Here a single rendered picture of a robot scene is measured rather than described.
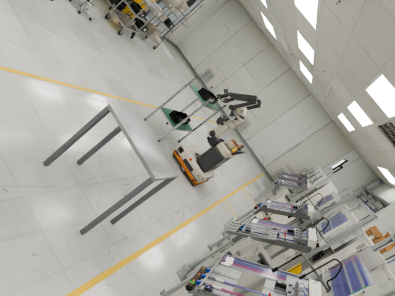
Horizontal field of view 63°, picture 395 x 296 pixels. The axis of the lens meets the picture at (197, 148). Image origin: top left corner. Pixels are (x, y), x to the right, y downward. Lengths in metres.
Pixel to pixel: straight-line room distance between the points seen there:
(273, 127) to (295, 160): 1.45
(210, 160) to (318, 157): 7.58
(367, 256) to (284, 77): 10.28
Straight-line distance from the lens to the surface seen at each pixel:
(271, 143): 12.26
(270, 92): 12.42
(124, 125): 2.53
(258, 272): 2.65
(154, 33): 9.33
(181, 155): 5.15
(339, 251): 3.54
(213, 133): 5.19
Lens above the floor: 1.78
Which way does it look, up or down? 15 degrees down
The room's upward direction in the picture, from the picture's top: 53 degrees clockwise
